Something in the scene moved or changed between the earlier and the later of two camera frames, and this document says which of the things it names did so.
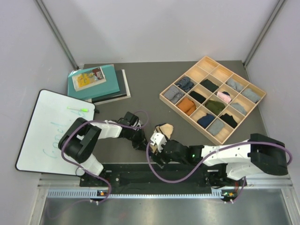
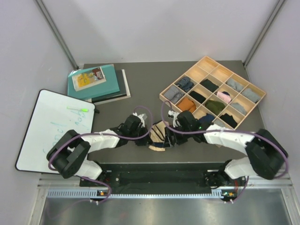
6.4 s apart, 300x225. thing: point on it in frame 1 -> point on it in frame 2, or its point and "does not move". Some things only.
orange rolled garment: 186,106 does not move
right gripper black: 157,157 -> 168,141
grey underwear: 233,83 does not move
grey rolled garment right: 251,95 does not move
